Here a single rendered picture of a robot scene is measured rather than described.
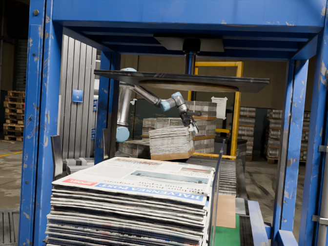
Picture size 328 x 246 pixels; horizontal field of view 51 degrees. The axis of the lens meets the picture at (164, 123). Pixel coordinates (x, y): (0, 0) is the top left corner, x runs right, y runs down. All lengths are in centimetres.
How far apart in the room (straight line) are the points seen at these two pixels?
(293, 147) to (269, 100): 866
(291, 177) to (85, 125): 165
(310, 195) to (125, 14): 73
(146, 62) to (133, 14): 957
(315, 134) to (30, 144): 85
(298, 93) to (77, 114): 168
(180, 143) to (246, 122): 609
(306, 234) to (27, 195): 84
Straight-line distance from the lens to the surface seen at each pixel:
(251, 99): 1023
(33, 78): 117
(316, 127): 102
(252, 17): 103
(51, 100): 117
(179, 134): 256
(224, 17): 103
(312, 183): 103
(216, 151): 494
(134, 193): 62
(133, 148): 336
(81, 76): 272
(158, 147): 260
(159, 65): 1053
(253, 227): 136
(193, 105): 432
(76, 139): 273
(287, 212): 167
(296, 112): 162
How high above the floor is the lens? 122
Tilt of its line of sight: 3 degrees down
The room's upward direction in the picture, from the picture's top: 4 degrees clockwise
